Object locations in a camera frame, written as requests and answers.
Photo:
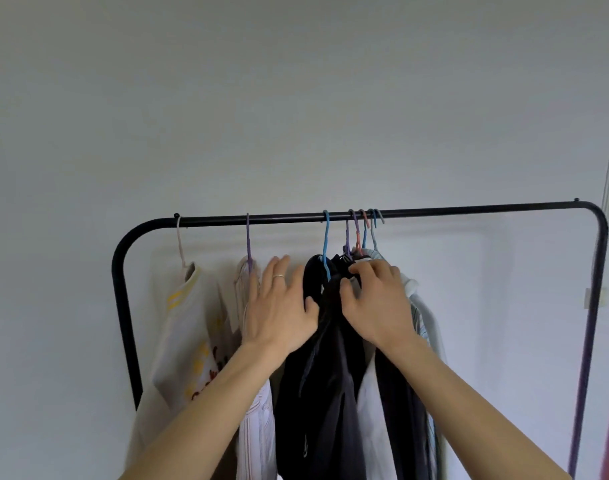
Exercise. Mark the person's right hand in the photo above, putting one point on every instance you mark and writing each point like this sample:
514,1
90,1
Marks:
379,309

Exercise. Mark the person's left hand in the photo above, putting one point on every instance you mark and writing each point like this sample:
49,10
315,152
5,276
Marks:
277,314

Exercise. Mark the person's left little finger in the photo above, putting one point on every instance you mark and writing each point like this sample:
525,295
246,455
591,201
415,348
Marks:
253,289

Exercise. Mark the person's left middle finger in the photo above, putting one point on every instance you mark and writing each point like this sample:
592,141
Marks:
283,274

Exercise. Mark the person's left thumb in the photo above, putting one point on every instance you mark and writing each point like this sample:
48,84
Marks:
312,310

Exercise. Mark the person's right thumb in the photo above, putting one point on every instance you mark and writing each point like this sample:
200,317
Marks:
346,297

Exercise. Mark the black garment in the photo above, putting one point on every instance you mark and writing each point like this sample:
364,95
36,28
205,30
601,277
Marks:
324,394

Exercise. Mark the person's right forearm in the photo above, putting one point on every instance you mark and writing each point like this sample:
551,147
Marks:
464,409

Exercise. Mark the person's left forearm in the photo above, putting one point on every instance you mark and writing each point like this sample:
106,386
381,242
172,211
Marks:
209,409

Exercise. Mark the purple clothes hanger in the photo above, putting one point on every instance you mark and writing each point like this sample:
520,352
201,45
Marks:
248,239
348,239

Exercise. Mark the blue clothes hanger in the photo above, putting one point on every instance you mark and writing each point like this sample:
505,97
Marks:
365,234
326,239

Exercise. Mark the pink clothes hanger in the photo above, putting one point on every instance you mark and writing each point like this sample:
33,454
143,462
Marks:
357,237

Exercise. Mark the grey clothes hanger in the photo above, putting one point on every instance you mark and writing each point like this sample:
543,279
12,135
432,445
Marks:
374,237

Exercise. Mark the light blue striped shirt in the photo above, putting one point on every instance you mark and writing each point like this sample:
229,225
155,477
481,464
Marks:
425,314

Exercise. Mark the cream t-shirt with yellow print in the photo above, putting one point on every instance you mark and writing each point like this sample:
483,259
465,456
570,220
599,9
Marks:
184,334

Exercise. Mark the white clothes hanger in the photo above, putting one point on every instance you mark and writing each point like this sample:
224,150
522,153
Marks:
179,244

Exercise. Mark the black metal clothes rack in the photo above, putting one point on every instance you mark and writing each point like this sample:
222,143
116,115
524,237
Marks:
434,212

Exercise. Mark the plain white shirt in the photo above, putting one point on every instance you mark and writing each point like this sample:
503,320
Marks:
374,419

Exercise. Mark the dark navy garment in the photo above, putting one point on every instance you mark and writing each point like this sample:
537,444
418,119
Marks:
400,419

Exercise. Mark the white pinstriped shirt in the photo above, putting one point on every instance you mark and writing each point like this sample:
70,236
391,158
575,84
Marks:
257,434

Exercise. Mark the white wall switch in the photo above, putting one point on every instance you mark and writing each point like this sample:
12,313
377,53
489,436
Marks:
595,297

